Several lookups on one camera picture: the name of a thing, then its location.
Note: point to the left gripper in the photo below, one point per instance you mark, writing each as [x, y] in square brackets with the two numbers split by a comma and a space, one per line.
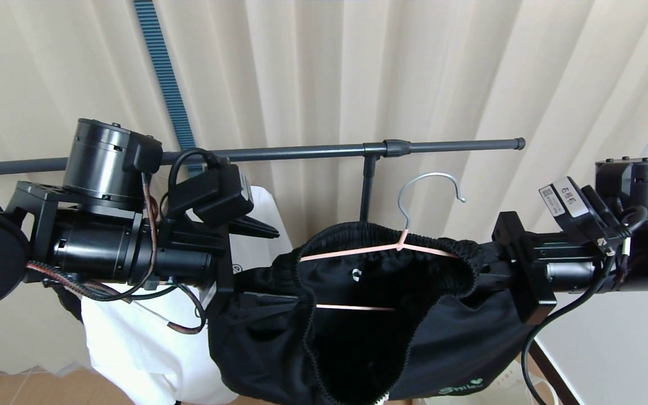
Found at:
[93, 253]

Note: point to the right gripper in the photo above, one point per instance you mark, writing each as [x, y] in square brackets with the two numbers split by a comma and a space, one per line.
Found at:
[535, 298]

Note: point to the black shorts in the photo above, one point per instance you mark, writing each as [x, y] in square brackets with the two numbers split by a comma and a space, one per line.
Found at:
[459, 349]

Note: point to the pink clothes hanger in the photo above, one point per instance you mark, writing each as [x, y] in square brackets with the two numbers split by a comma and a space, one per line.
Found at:
[403, 244]

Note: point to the white printed t-shirt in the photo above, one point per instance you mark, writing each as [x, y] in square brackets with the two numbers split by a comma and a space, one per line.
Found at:
[133, 360]

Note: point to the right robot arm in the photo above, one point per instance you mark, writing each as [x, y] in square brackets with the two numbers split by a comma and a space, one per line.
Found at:
[639, 185]

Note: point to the black clothes rack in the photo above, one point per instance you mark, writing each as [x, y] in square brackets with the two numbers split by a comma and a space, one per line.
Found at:
[301, 151]

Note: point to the blue ribbed strip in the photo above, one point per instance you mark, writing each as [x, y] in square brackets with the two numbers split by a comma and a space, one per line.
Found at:
[159, 50]

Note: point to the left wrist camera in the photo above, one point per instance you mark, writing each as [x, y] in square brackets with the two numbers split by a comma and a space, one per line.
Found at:
[217, 194]

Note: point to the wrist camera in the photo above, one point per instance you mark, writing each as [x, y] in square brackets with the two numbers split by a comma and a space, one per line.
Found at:
[568, 199]
[217, 194]

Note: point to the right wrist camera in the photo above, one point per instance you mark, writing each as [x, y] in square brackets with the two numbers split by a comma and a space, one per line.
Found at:
[568, 199]

